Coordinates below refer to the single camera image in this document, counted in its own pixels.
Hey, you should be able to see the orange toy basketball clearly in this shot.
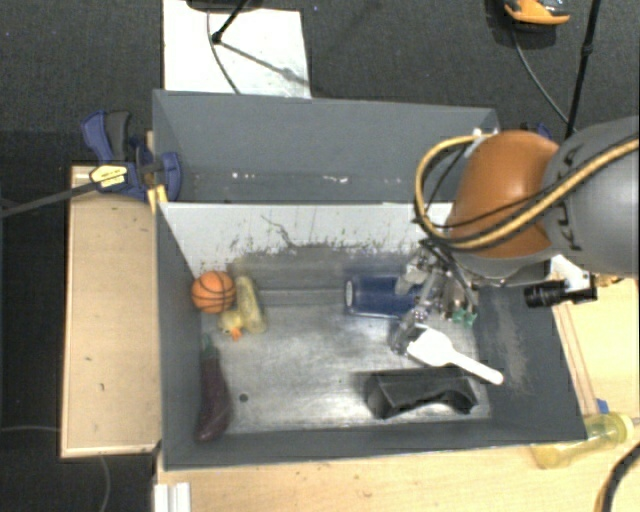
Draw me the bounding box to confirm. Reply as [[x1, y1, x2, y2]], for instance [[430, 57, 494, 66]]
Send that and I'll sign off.
[[190, 270, 238, 315]]

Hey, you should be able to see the black cylinder on white bracket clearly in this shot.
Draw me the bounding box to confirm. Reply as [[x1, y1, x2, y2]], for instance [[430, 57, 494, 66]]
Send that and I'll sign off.
[[523, 253, 599, 309]]

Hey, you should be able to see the yellow toy duck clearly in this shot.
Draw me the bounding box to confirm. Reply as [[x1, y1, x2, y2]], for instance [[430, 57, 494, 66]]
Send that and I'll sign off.
[[216, 275, 268, 343]]

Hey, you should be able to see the black cloth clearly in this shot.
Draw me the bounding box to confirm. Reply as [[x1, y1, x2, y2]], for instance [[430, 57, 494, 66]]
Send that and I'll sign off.
[[361, 366, 480, 421]]

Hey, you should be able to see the white plastic spatula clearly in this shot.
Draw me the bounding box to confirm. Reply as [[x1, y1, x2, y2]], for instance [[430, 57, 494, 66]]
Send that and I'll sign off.
[[405, 323, 505, 387]]

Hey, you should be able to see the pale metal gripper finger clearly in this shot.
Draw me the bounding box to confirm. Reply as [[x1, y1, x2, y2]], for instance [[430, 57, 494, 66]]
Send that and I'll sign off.
[[388, 315, 419, 352], [397, 321, 429, 357]]

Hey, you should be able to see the grey metal bin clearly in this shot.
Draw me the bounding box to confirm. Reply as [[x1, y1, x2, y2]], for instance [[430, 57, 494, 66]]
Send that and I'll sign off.
[[151, 88, 589, 472]]

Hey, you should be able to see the dark blue can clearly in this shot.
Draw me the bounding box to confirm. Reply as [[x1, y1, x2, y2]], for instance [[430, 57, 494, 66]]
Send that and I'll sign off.
[[343, 273, 420, 318]]

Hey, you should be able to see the purple toy eggplant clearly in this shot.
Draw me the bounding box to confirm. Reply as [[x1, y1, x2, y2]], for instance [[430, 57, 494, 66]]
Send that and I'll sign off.
[[193, 333, 234, 443]]

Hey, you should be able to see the pale wood flat board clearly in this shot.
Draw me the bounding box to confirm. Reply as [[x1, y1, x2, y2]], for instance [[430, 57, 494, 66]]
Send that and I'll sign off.
[[59, 164, 164, 459]]

